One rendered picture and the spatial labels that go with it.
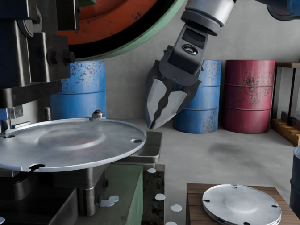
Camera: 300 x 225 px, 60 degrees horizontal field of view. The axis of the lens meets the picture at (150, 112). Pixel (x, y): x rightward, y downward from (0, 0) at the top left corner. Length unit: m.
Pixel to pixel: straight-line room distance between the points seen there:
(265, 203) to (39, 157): 0.92
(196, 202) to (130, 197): 0.59
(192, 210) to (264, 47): 3.14
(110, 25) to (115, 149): 0.46
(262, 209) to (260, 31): 3.08
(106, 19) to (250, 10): 3.23
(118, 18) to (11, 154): 0.50
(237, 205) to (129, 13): 0.80
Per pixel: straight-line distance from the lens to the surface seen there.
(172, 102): 0.46
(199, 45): 0.41
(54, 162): 0.42
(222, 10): 0.46
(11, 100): 0.45
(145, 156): 0.43
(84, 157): 0.43
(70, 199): 0.49
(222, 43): 3.82
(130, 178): 0.65
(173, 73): 0.45
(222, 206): 1.10
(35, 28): 0.48
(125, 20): 0.81
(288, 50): 4.05
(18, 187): 0.49
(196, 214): 1.07
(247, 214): 1.09
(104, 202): 0.57
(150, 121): 0.47
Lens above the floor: 0.94
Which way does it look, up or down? 12 degrees down
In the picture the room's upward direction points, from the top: straight up
